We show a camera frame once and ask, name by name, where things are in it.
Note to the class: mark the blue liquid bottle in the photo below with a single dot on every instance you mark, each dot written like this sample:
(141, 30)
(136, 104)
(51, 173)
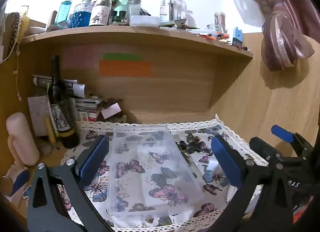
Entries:
(63, 13)

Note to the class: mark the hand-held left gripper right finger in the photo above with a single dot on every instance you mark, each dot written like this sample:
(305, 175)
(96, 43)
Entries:
(225, 159)

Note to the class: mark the pink striped curtain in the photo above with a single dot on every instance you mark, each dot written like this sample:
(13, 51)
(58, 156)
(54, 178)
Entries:
(282, 34)

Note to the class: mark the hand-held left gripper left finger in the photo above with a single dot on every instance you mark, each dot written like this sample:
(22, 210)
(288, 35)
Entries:
(93, 159)

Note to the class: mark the white paper note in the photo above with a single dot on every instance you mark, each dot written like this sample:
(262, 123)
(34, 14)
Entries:
(111, 111)

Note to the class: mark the thick yellow candle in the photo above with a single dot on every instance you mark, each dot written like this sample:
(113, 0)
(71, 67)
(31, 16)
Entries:
(23, 28)

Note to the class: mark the card with fruit picture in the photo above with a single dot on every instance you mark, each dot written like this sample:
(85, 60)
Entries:
(86, 116)

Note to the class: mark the stack of books and magazines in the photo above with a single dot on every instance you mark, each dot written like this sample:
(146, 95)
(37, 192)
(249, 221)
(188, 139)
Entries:
(85, 105)

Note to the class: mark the yellow taper candle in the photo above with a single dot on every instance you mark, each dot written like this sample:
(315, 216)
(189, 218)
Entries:
(50, 131)

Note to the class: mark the white handwritten notepaper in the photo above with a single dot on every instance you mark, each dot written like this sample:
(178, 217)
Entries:
(37, 114)

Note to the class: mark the green bottle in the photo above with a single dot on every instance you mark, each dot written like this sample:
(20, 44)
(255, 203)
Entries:
(121, 4)

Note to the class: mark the blue cartoon sticker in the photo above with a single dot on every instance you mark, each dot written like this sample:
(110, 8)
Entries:
(26, 194)

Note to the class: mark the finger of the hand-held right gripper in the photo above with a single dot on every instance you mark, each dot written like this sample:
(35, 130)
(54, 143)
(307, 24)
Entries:
(262, 146)
(282, 133)

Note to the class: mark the round metal rimmed mirror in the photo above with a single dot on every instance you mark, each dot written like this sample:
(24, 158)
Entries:
(6, 184)

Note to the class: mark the bottle of blue beads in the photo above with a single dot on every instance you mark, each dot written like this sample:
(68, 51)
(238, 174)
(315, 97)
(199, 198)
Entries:
(81, 16)

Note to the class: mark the wooden shelf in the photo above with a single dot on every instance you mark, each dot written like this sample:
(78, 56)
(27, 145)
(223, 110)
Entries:
(125, 34)

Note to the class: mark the clear blister package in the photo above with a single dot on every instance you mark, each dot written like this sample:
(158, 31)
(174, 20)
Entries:
(178, 9)

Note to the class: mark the clear glass bottle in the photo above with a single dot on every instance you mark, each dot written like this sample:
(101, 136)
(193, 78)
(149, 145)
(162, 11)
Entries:
(135, 6)

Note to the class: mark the clear plastic box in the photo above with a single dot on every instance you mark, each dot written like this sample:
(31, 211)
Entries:
(140, 172)

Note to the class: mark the butterfly print lace cloth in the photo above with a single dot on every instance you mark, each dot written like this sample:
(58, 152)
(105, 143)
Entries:
(207, 131)

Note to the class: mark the white label bottle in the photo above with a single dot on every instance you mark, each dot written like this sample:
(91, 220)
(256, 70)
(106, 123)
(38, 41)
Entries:
(100, 15)

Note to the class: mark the brown tube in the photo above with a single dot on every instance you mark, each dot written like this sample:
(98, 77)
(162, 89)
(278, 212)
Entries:
(52, 19)

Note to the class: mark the cream pillar candle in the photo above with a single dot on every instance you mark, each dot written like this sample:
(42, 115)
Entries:
(20, 136)

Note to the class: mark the bunch of keys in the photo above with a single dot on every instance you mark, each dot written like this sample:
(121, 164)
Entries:
(190, 143)

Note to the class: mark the lace ribbon roll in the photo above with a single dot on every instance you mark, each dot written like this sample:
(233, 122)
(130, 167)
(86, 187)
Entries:
(13, 29)

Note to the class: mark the orange pens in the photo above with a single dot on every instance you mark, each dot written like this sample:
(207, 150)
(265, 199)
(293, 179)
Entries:
(220, 36)

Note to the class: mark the orange sticky note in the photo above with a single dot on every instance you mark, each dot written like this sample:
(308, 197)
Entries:
(125, 68)

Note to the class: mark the dark wine bottle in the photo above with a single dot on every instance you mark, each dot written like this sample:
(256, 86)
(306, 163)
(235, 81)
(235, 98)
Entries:
(60, 111)

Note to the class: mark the blue object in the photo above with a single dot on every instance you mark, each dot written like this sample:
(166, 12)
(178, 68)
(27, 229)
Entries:
(21, 180)

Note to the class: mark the pile of brown trinkets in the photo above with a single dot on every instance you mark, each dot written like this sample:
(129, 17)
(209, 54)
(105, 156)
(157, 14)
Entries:
(118, 117)

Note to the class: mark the pink sticky note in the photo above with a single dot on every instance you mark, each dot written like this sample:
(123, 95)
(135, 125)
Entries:
(77, 58)

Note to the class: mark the small pale cylinder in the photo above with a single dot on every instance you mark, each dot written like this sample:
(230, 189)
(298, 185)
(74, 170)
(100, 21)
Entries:
(212, 165)

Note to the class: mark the tall glass jar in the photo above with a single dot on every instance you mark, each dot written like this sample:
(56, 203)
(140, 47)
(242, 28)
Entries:
(220, 20)

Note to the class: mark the orange object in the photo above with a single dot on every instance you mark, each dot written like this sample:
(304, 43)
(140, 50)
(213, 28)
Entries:
(300, 215)

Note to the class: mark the small glass jar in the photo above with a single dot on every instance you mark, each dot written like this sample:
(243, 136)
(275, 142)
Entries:
(212, 28)

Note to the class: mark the green sticky note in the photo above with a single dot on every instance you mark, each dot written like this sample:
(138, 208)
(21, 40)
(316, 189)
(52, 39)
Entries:
(122, 56)

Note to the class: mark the white plastic container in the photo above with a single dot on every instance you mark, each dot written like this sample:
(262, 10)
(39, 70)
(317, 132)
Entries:
(145, 21)

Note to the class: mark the blue box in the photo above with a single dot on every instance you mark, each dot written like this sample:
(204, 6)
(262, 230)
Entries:
(237, 37)

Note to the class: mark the white packaged box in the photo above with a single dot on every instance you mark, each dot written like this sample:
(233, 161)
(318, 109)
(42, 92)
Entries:
(163, 9)

